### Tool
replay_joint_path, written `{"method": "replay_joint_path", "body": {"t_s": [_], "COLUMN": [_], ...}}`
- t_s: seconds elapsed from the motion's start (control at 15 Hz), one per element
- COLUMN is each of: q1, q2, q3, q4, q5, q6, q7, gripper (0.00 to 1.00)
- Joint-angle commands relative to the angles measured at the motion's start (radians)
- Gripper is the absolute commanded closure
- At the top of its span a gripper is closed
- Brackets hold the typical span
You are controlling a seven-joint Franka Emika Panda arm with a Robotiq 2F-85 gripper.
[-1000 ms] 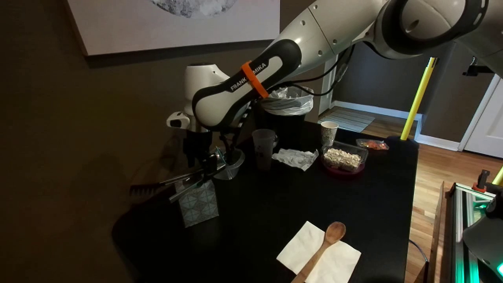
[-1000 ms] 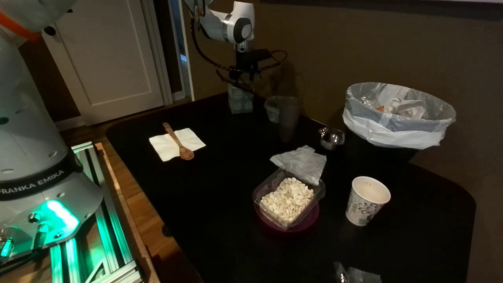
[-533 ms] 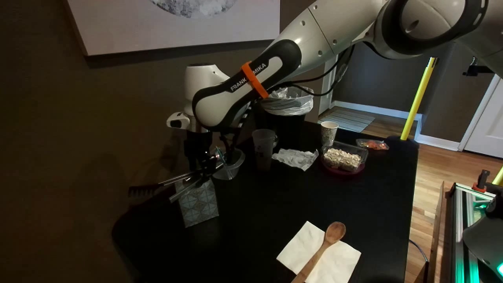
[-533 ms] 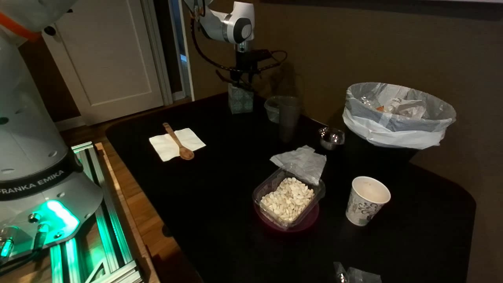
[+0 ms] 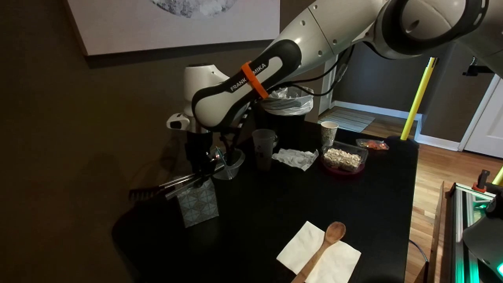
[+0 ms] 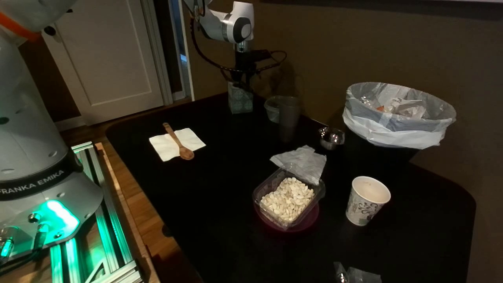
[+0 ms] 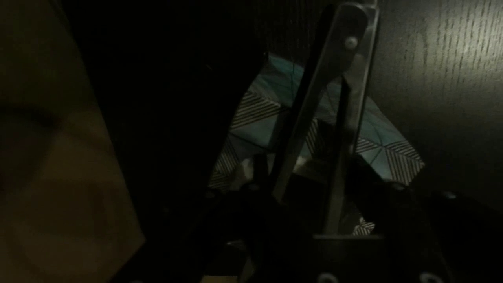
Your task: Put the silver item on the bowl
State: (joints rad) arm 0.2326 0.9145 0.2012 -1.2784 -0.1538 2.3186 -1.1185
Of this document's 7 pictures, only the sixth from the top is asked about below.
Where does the wooden spoon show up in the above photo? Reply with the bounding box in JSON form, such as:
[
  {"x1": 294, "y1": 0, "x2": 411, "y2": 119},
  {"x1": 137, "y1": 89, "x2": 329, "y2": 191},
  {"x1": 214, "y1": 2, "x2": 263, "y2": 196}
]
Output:
[{"x1": 162, "y1": 120, "x2": 197, "y2": 161}]

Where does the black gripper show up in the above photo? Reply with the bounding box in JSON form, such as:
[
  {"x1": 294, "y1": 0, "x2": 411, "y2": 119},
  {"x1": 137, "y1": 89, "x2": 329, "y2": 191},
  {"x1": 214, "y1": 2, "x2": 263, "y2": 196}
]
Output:
[{"x1": 228, "y1": 46, "x2": 274, "y2": 86}]

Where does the dark translucent plastic cup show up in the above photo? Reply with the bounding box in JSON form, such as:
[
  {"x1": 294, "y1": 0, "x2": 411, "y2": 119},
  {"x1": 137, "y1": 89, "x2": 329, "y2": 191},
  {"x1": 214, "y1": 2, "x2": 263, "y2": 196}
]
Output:
[{"x1": 276, "y1": 95, "x2": 304, "y2": 144}]

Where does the crumpled white paper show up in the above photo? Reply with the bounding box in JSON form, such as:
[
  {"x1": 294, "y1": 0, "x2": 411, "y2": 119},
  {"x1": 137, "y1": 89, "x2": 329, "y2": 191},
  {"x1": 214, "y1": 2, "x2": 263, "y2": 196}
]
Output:
[{"x1": 269, "y1": 144, "x2": 329, "y2": 186}]

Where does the clear container of popcorn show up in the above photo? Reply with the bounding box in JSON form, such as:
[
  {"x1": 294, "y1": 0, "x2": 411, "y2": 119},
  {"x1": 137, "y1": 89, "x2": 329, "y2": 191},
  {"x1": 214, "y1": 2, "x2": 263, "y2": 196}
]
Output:
[{"x1": 252, "y1": 168, "x2": 327, "y2": 234}]

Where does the white door frame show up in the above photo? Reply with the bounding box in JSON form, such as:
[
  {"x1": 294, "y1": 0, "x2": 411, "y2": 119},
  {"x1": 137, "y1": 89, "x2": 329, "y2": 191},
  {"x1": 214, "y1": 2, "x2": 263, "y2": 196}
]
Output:
[{"x1": 167, "y1": 0, "x2": 197, "y2": 103}]

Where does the small metal bowl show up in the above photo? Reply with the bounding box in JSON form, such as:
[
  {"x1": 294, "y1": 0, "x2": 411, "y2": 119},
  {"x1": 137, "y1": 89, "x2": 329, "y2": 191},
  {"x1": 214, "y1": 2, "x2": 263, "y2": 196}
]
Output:
[{"x1": 320, "y1": 125, "x2": 348, "y2": 152}]

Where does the patterned paper cup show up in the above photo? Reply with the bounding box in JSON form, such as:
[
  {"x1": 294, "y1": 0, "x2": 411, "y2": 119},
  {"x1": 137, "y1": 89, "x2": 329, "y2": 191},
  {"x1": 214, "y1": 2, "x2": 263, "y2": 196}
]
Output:
[{"x1": 345, "y1": 174, "x2": 394, "y2": 227}]

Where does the white panel door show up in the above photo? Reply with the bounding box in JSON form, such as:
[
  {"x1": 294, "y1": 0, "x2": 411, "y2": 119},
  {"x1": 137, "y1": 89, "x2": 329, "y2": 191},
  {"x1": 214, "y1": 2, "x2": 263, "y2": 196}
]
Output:
[{"x1": 41, "y1": 0, "x2": 175, "y2": 125}]

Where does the black bin with white liner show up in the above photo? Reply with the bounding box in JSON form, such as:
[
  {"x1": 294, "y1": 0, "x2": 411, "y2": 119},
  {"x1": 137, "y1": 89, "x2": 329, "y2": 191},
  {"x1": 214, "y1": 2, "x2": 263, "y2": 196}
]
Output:
[{"x1": 342, "y1": 80, "x2": 460, "y2": 169}]

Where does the wooden board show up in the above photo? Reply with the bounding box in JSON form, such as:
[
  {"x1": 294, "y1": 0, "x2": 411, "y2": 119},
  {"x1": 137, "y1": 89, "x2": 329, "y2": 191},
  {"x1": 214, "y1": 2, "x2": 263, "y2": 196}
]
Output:
[{"x1": 93, "y1": 136, "x2": 162, "y2": 283}]

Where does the white paper napkin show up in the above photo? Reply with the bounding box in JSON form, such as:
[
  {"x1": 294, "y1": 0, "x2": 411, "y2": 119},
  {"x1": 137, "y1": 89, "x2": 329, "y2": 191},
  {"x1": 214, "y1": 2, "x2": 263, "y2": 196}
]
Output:
[{"x1": 148, "y1": 125, "x2": 208, "y2": 163}]

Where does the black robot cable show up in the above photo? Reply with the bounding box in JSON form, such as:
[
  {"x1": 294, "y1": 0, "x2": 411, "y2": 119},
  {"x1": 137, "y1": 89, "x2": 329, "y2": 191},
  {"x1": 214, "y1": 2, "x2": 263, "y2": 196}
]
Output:
[{"x1": 189, "y1": 9, "x2": 235, "y2": 81}]

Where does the aluminium profile frame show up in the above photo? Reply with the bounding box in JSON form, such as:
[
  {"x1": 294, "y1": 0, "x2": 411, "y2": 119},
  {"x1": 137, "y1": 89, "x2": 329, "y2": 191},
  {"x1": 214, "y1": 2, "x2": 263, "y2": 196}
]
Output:
[{"x1": 0, "y1": 139, "x2": 144, "y2": 283}]

